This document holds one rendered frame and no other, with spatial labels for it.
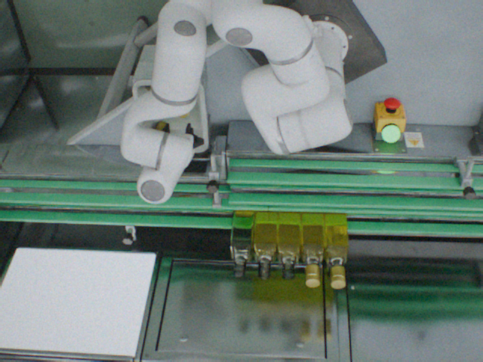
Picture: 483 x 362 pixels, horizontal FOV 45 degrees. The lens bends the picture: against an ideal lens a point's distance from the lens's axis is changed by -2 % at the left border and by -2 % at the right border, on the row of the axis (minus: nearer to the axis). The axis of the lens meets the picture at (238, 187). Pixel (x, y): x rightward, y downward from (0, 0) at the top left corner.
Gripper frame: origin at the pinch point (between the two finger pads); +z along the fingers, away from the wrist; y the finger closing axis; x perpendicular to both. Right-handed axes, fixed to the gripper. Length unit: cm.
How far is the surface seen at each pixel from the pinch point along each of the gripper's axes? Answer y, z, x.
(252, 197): 17.9, -1.5, -17.3
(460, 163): 69, 0, -8
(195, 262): 2.2, -3.0, -37.2
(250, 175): 17.6, -3.2, -10.1
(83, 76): -54, 84, -15
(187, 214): 0.0, 3.1, -25.9
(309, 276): 32.3, -20.1, -27.4
